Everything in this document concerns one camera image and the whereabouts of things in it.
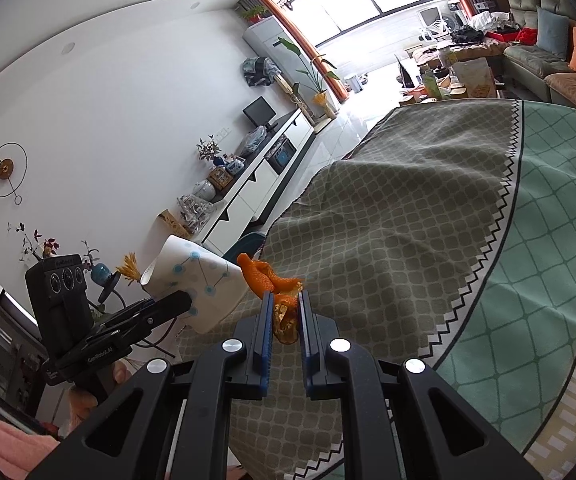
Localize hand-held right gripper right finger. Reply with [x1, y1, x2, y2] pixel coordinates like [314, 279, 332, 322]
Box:
[298, 290, 544, 480]

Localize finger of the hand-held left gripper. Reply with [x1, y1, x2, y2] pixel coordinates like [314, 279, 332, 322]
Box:
[100, 290, 192, 336]

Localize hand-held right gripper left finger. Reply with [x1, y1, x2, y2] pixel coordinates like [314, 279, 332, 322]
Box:
[28, 290, 275, 480]

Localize white paper with blue dots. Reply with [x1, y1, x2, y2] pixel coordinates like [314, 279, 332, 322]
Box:
[142, 235, 245, 333]

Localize orange peel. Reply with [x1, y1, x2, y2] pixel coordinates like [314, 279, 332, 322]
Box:
[237, 252, 303, 345]

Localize teal trash bin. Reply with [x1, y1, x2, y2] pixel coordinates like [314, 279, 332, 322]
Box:
[227, 232, 269, 266]

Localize person's left forearm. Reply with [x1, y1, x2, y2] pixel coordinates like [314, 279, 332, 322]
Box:
[0, 412, 63, 480]

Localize person's left hand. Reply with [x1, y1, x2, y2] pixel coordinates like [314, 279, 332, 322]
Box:
[66, 364, 129, 428]

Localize teal vase with plant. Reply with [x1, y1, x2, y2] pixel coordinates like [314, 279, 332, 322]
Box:
[82, 241, 111, 286]

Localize black tiered plant stand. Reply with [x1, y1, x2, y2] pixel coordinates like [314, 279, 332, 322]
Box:
[88, 272, 179, 358]

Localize black vase with yellow wheat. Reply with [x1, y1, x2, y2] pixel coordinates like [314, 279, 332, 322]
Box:
[116, 253, 143, 283]

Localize vase with red flowers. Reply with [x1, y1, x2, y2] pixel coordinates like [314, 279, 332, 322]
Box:
[8, 222, 61, 263]

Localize tan patterned box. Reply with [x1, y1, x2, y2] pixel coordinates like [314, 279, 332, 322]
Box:
[158, 209, 193, 240]

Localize clear wrapped glass ornament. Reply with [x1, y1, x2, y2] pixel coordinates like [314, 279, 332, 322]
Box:
[177, 194, 216, 235]

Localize small plant in blue vase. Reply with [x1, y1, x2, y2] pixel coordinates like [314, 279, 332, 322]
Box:
[197, 137, 223, 166]

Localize white TV cabinet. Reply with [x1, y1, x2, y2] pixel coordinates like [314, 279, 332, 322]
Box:
[200, 107, 316, 256]

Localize patterned blanket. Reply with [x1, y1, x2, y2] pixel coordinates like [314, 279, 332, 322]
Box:
[175, 99, 576, 480]

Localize clear plastic bag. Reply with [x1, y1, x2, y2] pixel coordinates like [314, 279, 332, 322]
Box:
[240, 126, 269, 157]

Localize black monitor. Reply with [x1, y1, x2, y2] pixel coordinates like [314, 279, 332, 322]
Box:
[243, 97, 277, 128]

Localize covered standing fan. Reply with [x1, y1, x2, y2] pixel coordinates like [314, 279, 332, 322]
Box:
[241, 56, 313, 121]

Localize tall leafy potted plant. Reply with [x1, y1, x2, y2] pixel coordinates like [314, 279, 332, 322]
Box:
[275, 37, 341, 111]

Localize white standing air conditioner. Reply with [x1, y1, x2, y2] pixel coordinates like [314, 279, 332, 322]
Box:
[244, 16, 339, 116]

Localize cluttered coffee table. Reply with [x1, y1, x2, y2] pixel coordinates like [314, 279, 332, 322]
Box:
[395, 42, 506, 106]

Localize white office chair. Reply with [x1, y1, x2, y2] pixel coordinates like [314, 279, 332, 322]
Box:
[417, 6, 461, 41]

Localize large window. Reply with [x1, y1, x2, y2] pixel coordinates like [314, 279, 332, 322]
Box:
[263, 0, 456, 51]

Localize beige sofa with cushions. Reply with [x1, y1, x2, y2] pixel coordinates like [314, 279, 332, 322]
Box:
[488, 0, 576, 116]

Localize blue grey cushion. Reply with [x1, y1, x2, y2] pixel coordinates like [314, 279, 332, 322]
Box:
[537, 7, 569, 60]

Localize wooden picture frame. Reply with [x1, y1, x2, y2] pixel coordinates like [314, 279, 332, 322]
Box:
[208, 166, 233, 190]

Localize round wire wall clock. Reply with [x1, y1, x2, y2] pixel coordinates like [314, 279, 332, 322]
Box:
[0, 144, 28, 206]

